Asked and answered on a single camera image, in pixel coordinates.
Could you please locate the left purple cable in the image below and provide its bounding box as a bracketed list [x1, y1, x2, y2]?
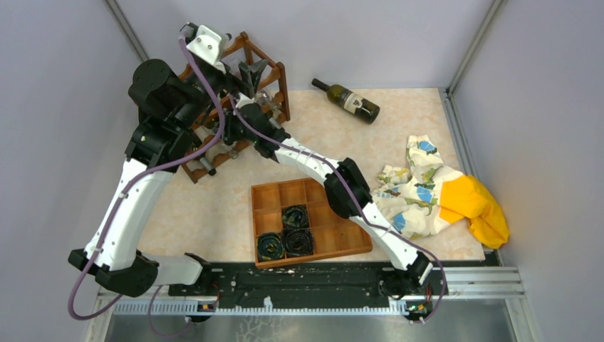
[67, 30, 227, 340]

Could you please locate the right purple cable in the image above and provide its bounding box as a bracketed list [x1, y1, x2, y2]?
[229, 96, 447, 324]

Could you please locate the yellow cloth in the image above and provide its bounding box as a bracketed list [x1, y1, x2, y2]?
[439, 175, 510, 249]

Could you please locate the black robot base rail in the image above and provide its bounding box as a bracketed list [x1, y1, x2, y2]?
[101, 256, 525, 324]

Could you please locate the dark wine bottle beige label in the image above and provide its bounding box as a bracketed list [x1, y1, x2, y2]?
[266, 104, 283, 129]

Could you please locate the wooden compartment tray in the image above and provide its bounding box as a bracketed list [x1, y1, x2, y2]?
[251, 178, 373, 269]

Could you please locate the rolled dark blue tie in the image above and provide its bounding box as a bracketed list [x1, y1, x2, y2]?
[282, 228, 315, 258]

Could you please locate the clear glass bottle back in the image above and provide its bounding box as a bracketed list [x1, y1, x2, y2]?
[254, 89, 281, 112]

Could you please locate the rolled dark green tie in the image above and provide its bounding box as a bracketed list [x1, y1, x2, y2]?
[256, 232, 285, 262]

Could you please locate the dark green wine bottle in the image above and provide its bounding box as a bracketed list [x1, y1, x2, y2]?
[197, 155, 217, 176]

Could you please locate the brown wooden wine rack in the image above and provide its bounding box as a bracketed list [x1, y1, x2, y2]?
[182, 32, 291, 184]

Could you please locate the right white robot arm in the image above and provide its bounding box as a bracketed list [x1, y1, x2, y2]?
[219, 102, 433, 294]

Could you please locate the purple cable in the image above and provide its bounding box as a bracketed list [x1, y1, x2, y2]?
[67, 30, 227, 340]
[229, 96, 447, 324]

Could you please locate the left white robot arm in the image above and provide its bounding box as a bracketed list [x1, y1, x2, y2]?
[68, 59, 268, 297]

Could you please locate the dinosaur print white cloth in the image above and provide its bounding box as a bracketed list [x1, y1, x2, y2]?
[372, 135, 464, 239]

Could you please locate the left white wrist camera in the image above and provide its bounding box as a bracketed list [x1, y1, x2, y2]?
[187, 25, 231, 74]

